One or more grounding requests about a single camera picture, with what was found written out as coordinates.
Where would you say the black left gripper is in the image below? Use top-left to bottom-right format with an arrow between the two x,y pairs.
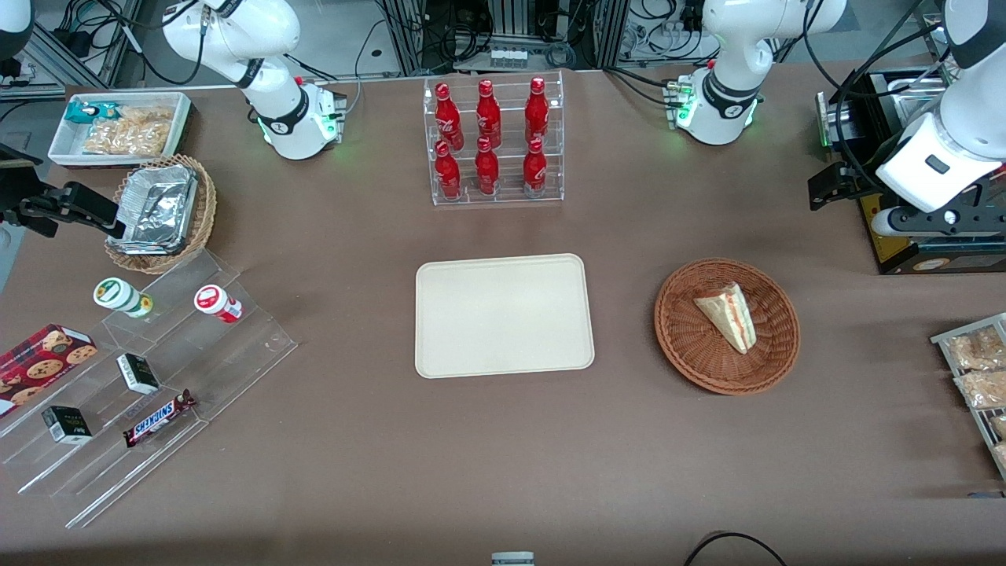
809,164 -> 1006,237

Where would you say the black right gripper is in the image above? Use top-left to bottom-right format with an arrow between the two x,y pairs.
0,182 -> 127,239

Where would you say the triangle sandwich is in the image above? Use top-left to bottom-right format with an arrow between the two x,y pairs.
693,281 -> 758,355

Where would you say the small wicker basket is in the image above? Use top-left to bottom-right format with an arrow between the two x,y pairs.
104,154 -> 218,275

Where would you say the large brown wicker basket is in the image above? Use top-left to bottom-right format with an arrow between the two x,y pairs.
654,258 -> 802,395

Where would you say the beige plastic tray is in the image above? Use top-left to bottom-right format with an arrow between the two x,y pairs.
415,253 -> 597,380

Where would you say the aluminium foil container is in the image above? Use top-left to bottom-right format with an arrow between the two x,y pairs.
116,164 -> 199,255

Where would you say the white plastic bin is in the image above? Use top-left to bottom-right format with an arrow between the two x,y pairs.
47,91 -> 194,170

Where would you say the clear bag of chips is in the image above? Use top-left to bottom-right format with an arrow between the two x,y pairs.
82,108 -> 174,157

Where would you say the green lid snack cup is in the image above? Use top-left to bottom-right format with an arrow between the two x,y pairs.
93,277 -> 155,319

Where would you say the black food warmer machine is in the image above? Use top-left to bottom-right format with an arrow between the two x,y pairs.
815,67 -> 1006,276

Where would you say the teal snack packet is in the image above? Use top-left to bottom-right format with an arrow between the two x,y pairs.
64,101 -> 120,124

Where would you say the steel warmer pan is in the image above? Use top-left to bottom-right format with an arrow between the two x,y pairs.
880,72 -> 956,119

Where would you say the red lid snack cup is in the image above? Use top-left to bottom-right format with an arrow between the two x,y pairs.
193,285 -> 244,325

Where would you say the red cookie box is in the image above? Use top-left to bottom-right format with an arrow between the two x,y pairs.
0,323 -> 100,418

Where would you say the small black carton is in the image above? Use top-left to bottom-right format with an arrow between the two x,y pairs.
41,406 -> 94,446
116,353 -> 161,395

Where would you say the clear acrylic step shelf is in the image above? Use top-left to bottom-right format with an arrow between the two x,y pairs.
0,249 -> 299,530

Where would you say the snickers chocolate bar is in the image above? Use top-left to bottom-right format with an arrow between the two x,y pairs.
123,389 -> 198,449

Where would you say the red cola bottle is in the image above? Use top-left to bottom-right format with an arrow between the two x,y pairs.
475,79 -> 503,149
524,76 -> 551,145
474,137 -> 501,197
522,138 -> 549,198
434,141 -> 463,200
435,83 -> 465,151

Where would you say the clear acrylic bottle rack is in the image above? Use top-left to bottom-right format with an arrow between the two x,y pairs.
423,70 -> 566,208

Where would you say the wire rack tray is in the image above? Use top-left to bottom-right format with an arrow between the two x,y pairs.
931,312 -> 1006,481

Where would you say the black cable loop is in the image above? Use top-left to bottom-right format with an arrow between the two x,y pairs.
681,532 -> 788,566

